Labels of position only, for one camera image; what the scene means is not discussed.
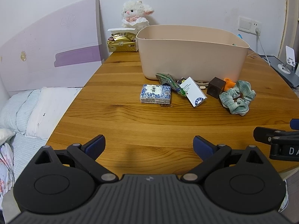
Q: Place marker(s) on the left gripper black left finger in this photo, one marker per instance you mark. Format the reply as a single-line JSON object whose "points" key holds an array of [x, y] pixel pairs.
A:
{"points": [[59, 181]]}

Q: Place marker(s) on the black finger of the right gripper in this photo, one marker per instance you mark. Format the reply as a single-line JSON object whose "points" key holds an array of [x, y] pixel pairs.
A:
{"points": [[283, 144], [294, 124]]}

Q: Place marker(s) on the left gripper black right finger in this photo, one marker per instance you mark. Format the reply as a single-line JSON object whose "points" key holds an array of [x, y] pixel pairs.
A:
{"points": [[240, 181]]}

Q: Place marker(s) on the orange small toy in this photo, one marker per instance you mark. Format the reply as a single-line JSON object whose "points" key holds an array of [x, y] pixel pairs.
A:
{"points": [[229, 84]]}

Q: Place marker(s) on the dark brown cube box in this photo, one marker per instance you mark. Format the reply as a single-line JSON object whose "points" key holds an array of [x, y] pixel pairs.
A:
{"points": [[216, 87]]}

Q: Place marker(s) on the white card box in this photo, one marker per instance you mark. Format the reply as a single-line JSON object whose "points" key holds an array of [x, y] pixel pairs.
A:
{"points": [[193, 92]]}

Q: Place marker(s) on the beige hair clip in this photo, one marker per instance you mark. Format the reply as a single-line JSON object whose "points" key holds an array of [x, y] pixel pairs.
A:
{"points": [[202, 86]]}

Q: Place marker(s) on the green foil snack packet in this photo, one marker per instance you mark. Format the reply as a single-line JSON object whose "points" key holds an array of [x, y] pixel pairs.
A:
{"points": [[167, 79]]}

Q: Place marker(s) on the floral bedsheet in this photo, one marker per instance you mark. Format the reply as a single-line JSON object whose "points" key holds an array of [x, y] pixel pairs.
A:
{"points": [[16, 152]]}

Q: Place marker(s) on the green checked scrunchie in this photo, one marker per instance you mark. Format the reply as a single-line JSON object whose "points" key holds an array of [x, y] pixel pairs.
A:
{"points": [[238, 98]]}

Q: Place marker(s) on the white phone stand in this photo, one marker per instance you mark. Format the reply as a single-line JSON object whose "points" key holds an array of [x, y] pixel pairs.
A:
{"points": [[290, 61]]}

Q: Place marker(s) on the beige plastic storage bin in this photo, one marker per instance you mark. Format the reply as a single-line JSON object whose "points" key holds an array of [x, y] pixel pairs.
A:
{"points": [[201, 53]]}

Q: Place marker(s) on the blue white patterned box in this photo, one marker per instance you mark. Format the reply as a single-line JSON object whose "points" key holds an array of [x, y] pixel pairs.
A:
{"points": [[155, 94]]}

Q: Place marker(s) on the lilac bed headboard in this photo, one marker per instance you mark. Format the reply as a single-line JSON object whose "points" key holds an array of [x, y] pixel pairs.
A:
{"points": [[61, 49]]}

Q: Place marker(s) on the gold snack bag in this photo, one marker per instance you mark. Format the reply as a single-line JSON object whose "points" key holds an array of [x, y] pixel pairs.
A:
{"points": [[122, 42]]}

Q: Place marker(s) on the white tissue box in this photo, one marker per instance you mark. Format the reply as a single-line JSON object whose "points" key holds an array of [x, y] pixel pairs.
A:
{"points": [[122, 31]]}

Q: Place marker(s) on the white plush lamb toy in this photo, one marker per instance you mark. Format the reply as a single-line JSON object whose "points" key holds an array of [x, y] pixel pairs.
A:
{"points": [[134, 14]]}

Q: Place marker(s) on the white wall switch socket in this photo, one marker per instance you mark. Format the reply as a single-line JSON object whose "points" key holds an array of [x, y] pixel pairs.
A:
{"points": [[249, 25]]}

